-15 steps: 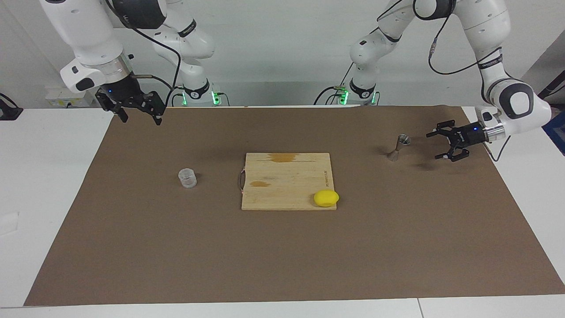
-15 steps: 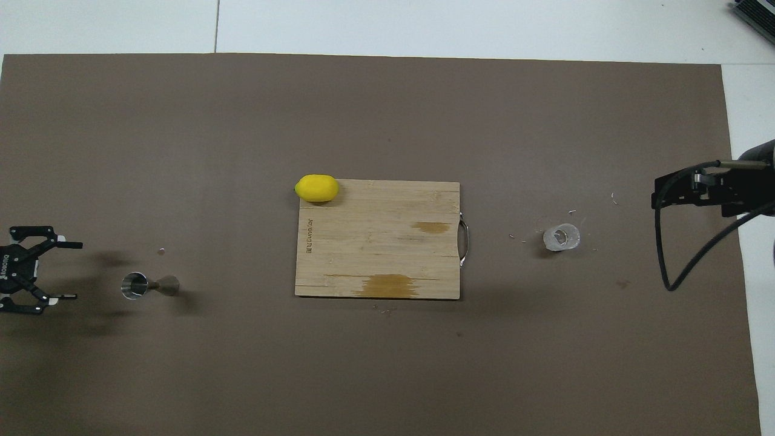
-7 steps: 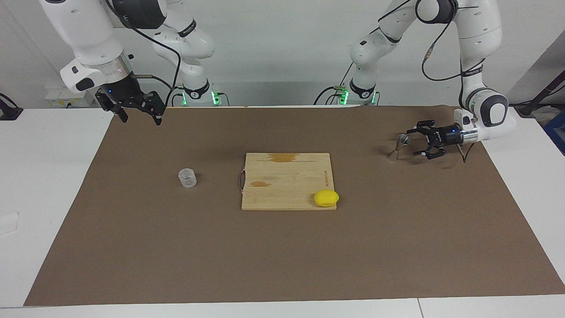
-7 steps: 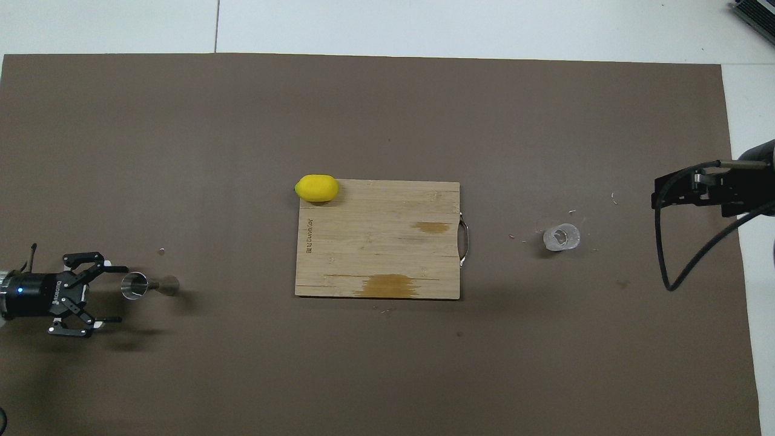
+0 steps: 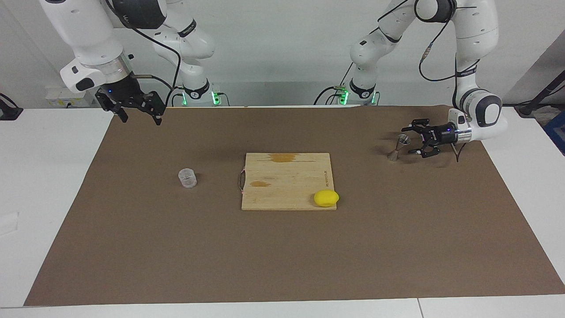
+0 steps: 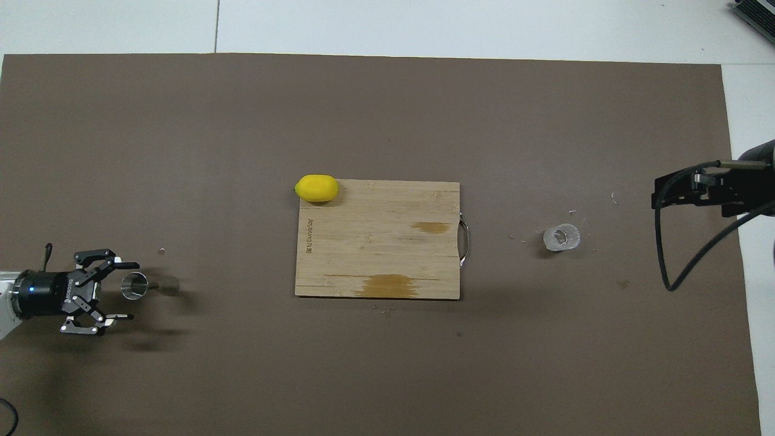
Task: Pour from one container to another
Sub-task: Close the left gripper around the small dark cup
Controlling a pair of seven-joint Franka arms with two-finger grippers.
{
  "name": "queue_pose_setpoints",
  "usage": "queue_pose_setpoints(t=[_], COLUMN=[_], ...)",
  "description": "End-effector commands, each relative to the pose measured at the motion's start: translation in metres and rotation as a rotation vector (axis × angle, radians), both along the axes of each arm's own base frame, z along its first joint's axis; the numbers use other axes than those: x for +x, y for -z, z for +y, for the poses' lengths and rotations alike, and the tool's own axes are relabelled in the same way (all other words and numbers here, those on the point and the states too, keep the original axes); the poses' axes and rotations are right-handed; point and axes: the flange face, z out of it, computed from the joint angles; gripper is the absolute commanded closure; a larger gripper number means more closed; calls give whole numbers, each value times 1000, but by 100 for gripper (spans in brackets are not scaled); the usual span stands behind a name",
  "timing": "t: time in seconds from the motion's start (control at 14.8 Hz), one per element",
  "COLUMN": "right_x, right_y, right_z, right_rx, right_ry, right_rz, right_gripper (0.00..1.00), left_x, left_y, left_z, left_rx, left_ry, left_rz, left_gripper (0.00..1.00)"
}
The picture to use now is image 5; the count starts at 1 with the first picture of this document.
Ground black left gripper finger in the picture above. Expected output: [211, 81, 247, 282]
[408, 142, 441, 159]
[401, 118, 431, 134]

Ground metal jigger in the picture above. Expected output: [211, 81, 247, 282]
[387, 135, 411, 162]

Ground clear plastic cup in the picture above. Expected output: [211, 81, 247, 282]
[178, 167, 198, 189]

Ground black tripod leg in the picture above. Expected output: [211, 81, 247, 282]
[514, 70, 565, 117]

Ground yellow lemon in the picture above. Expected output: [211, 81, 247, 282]
[313, 189, 340, 208]

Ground black stand foot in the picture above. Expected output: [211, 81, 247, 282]
[0, 93, 23, 121]

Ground brown table mat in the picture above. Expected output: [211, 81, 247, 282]
[23, 105, 565, 306]

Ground wooden cutting board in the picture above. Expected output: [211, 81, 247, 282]
[238, 152, 337, 211]

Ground white paper sheet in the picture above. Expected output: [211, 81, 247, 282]
[0, 211, 20, 236]

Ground black base cables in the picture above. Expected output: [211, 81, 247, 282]
[170, 86, 230, 106]
[313, 66, 354, 106]

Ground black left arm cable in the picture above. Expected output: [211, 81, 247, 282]
[377, 0, 479, 163]

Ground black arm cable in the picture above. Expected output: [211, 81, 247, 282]
[377, 0, 479, 163]
[104, 0, 182, 106]

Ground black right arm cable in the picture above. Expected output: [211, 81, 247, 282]
[104, 0, 182, 106]

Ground white wall socket box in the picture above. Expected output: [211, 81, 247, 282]
[45, 86, 95, 108]

